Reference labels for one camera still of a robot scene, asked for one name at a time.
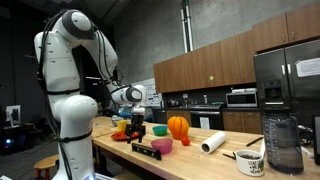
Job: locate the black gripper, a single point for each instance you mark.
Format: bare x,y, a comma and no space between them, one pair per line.
137,123

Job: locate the black spirit level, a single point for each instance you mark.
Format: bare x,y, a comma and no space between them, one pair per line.
146,151

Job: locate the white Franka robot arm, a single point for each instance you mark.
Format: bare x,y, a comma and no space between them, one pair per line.
66,100

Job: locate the yellow cup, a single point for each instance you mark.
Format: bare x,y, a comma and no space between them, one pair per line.
121,126

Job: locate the red plate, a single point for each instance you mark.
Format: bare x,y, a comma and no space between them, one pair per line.
118,136

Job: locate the green bowl with blue tape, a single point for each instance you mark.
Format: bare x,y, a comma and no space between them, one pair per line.
160,130

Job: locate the pink plastic bowl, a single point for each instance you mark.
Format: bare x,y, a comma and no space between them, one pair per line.
162,146

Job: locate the black dishwasher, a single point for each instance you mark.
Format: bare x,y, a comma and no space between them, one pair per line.
159,116

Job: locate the orange pumpkin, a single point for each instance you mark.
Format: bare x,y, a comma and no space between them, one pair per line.
178,127

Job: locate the brown lower cabinet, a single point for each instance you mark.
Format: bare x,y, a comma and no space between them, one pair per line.
178,116
242,122

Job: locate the small orange ball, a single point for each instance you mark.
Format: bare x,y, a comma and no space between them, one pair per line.
185,141

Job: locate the white paper on oven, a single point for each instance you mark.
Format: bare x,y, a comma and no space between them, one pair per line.
204,123

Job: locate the black built-in oven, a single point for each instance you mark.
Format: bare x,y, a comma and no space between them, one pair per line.
206,120

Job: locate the white paper towel roll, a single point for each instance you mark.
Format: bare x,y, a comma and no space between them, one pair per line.
213,142

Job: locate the round wooden stool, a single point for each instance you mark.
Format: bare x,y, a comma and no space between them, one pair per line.
46,161

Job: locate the black pen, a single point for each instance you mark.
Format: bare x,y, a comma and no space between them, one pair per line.
229,156
255,141

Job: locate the silver microwave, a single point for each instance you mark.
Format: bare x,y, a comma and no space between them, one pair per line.
241,99

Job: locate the white printed mug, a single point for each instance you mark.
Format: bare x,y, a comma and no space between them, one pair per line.
250,164

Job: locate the grey vertical pipe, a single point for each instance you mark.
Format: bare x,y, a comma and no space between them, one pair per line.
186,25

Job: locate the computer monitor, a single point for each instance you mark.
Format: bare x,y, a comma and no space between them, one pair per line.
13,115

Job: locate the clear plastic pitcher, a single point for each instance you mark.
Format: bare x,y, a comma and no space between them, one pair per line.
282,143

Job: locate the black steel refrigerator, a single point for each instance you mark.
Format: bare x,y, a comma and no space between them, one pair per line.
293,83

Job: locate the black device with screen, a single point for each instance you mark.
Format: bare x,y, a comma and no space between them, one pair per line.
316,140

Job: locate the white paper on refrigerator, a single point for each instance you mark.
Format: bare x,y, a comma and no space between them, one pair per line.
308,66

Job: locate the brown upper wall cabinets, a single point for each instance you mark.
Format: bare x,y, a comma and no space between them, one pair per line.
233,60

